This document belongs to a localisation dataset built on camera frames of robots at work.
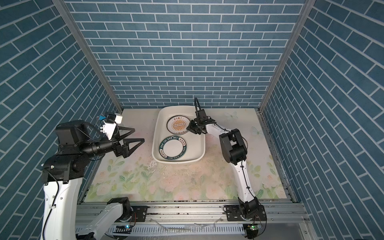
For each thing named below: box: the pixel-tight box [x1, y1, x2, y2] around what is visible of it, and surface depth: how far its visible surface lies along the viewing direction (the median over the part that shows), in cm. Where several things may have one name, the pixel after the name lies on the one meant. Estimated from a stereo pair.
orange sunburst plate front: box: [166, 115, 191, 135], surface depth 110 cm
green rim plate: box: [158, 135, 187, 160], surface depth 98 cm
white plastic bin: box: [151, 105, 206, 164], surface depth 101 cm
